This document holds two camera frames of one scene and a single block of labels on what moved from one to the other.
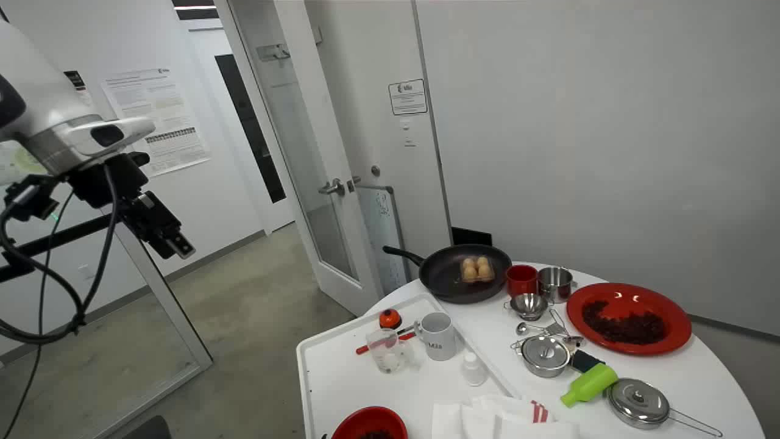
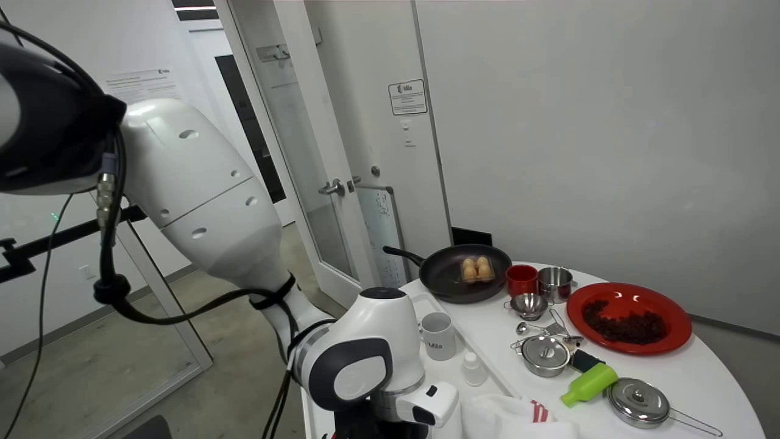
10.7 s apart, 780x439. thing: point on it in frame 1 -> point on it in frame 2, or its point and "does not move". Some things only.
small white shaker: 473,372 does not move
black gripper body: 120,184 -> 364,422
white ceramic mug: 441,334 does not move
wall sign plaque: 408,99 does not move
